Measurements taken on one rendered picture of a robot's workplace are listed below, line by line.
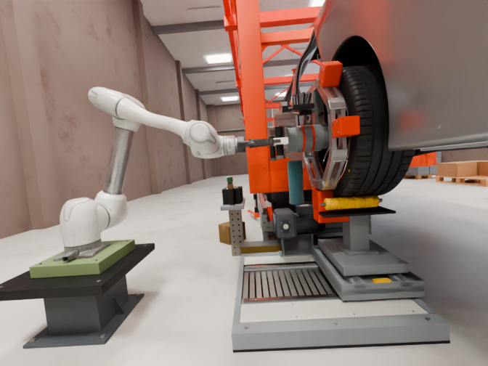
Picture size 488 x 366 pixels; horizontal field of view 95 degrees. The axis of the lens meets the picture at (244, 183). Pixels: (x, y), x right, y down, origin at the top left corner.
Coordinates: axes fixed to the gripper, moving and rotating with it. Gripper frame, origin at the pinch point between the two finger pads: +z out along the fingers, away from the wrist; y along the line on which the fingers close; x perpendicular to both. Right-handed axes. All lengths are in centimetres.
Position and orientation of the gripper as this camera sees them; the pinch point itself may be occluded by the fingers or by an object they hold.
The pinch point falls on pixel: (280, 141)
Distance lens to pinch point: 106.9
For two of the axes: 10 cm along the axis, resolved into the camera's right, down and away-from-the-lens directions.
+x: -0.7, -9.9, -0.7
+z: 10.0, -0.7, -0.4
